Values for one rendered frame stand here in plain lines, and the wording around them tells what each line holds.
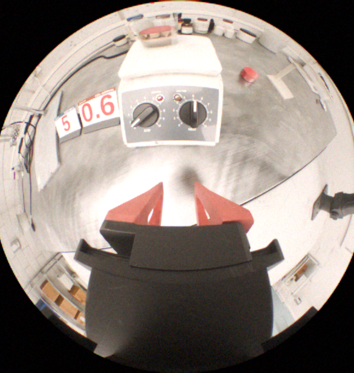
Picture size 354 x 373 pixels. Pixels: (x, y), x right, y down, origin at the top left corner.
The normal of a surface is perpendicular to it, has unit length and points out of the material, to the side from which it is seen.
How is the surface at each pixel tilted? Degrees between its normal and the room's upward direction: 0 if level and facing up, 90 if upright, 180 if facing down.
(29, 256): 90
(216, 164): 0
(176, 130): 30
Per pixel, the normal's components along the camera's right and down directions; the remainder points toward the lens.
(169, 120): 0.00, 0.64
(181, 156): 0.00, 0.17
